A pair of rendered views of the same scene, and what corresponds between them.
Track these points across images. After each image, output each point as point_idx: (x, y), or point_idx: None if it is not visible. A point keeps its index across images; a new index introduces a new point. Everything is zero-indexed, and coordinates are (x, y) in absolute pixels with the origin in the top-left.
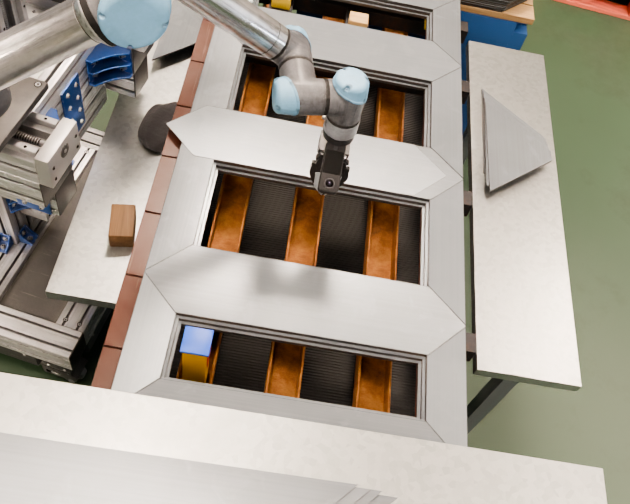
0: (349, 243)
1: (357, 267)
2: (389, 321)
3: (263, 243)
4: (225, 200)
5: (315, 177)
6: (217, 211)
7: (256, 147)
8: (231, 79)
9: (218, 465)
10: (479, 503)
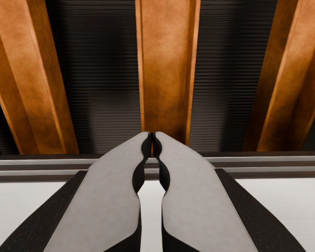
0: (101, 104)
1: (84, 71)
2: None
3: (205, 81)
4: (285, 116)
5: (229, 206)
6: None
7: (298, 217)
8: None
9: None
10: None
